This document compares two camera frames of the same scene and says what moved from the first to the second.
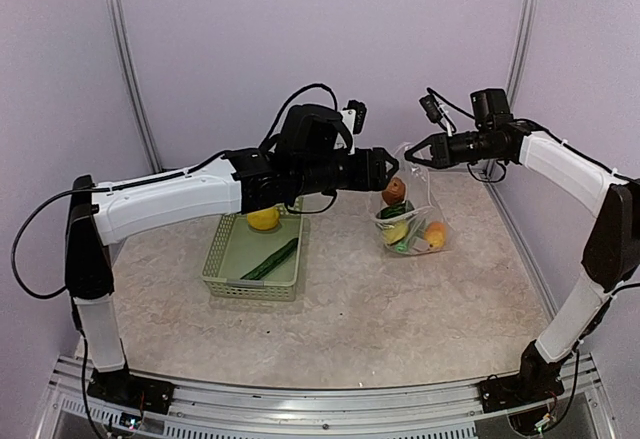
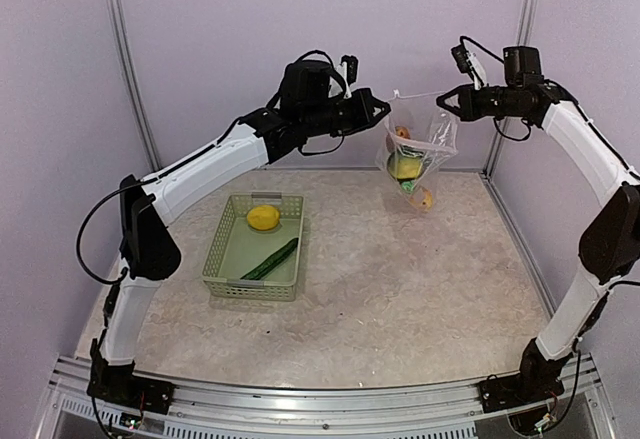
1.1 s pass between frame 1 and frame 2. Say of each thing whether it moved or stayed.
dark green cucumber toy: stayed
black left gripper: moved
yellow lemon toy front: moved
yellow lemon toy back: stayed
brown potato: moved
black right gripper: moved
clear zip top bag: moved
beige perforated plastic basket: stayed
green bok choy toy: moved
